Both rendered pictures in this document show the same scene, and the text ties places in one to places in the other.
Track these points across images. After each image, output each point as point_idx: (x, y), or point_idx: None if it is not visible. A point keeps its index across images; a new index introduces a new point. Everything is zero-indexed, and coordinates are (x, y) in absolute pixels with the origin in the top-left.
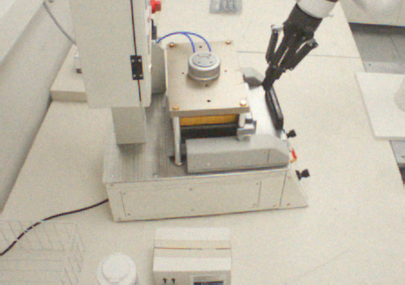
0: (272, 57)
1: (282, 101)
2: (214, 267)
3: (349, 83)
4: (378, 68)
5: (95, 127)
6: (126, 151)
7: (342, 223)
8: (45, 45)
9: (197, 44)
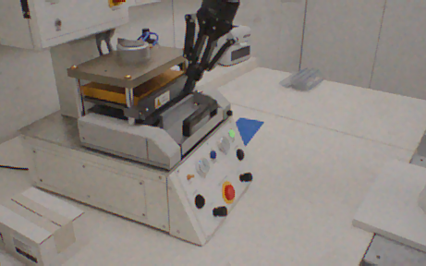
0: (188, 50)
1: (276, 158)
2: (29, 234)
3: (372, 167)
4: None
5: None
6: (60, 120)
7: None
8: None
9: (158, 46)
